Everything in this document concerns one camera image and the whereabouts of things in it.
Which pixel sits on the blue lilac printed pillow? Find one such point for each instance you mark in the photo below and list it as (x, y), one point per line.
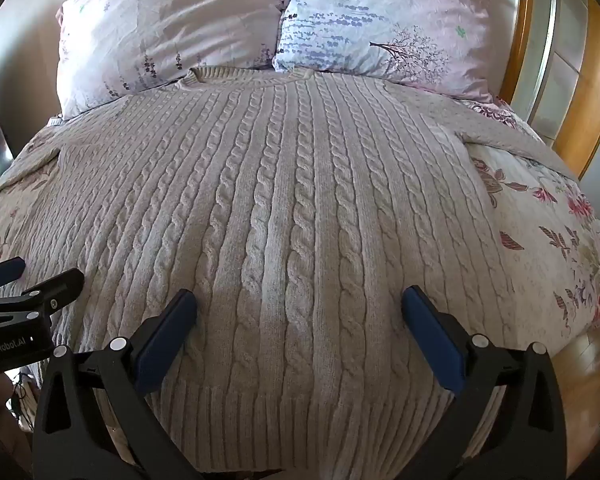
(380, 15)

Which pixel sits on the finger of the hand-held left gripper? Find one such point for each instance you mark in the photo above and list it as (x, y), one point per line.
(5, 271)
(55, 288)

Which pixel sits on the floral quilt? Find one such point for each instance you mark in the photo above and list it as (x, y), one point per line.
(540, 240)

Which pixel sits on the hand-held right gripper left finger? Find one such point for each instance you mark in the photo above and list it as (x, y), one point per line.
(167, 335)

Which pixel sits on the pink floral pillow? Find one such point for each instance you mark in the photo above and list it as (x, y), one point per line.
(170, 20)

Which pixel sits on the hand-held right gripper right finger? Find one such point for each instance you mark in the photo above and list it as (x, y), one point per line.
(432, 340)

